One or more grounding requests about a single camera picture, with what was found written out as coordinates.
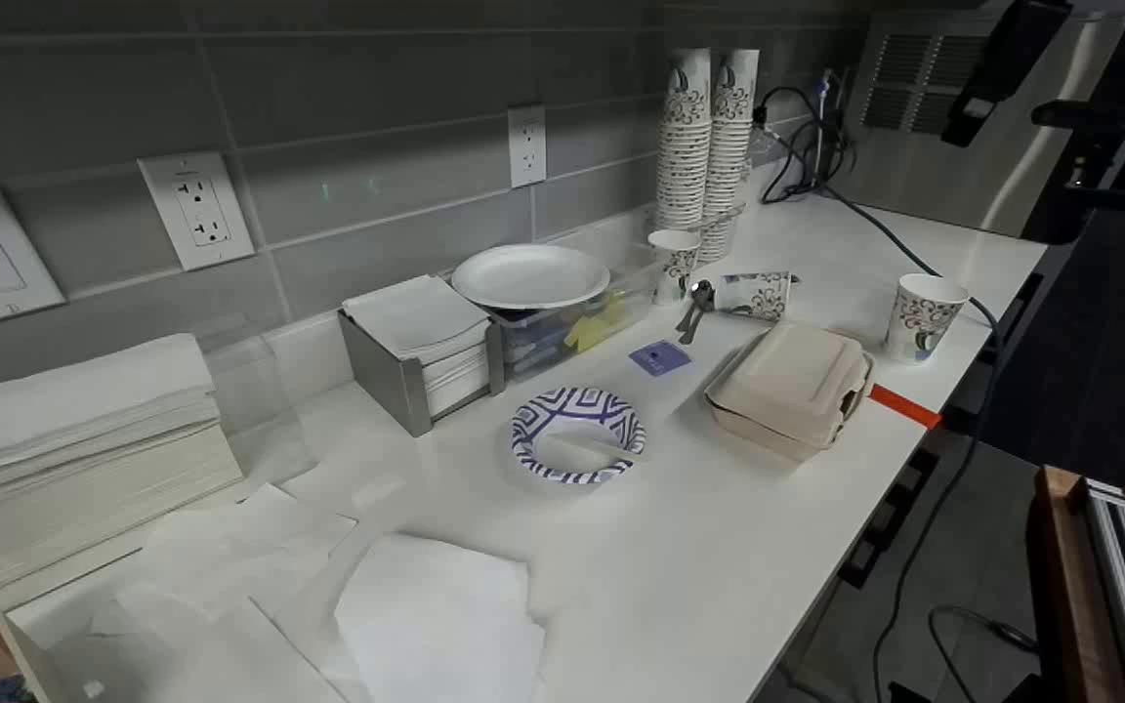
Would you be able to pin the small purple card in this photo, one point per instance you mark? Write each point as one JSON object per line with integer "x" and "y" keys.
{"x": 661, "y": 356}

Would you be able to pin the large patterned paper cup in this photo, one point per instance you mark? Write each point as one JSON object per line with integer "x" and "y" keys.
{"x": 923, "y": 316}

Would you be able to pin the dark metal utensil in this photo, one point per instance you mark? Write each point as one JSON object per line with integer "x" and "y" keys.
{"x": 693, "y": 316}

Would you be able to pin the tipped patterned paper cup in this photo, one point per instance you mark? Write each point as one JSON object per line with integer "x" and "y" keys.
{"x": 753, "y": 295}

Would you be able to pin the white wall power outlet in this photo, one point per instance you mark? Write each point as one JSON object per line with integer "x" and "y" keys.
{"x": 529, "y": 145}
{"x": 199, "y": 208}

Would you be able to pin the black panel screen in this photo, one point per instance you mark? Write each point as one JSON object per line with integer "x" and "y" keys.
{"x": 1095, "y": 355}

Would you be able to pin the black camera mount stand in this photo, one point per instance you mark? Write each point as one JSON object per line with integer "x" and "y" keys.
{"x": 1111, "y": 123}

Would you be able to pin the beige carton clamshell box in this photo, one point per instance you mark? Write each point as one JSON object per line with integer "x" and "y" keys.
{"x": 791, "y": 386}

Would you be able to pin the orange tape strip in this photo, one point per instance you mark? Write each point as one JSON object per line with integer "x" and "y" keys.
{"x": 906, "y": 409}

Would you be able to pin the clear plastic storage container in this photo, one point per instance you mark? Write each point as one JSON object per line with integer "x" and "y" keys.
{"x": 565, "y": 338}

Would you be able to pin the tall patterned paper cup stack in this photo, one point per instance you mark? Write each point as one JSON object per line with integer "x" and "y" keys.
{"x": 734, "y": 129}
{"x": 687, "y": 137}

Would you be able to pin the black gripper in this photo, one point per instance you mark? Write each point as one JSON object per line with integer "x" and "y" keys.
{"x": 1015, "y": 62}

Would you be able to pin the large white paper sheet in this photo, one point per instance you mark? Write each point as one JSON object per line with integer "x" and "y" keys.
{"x": 199, "y": 589}

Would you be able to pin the white paper towel stack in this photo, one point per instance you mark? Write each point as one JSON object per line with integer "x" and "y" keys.
{"x": 67, "y": 455}

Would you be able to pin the white paper napkin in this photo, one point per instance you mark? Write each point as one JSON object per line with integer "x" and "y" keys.
{"x": 440, "y": 628}

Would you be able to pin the white round plate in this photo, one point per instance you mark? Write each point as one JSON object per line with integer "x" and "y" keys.
{"x": 529, "y": 275}

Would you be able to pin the black power strip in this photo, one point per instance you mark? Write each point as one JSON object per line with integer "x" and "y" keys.
{"x": 897, "y": 514}

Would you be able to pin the metal napkin holder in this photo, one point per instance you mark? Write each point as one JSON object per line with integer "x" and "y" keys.
{"x": 411, "y": 347}

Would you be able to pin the blue patterned paper plate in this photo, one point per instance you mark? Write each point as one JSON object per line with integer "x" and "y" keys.
{"x": 575, "y": 434}

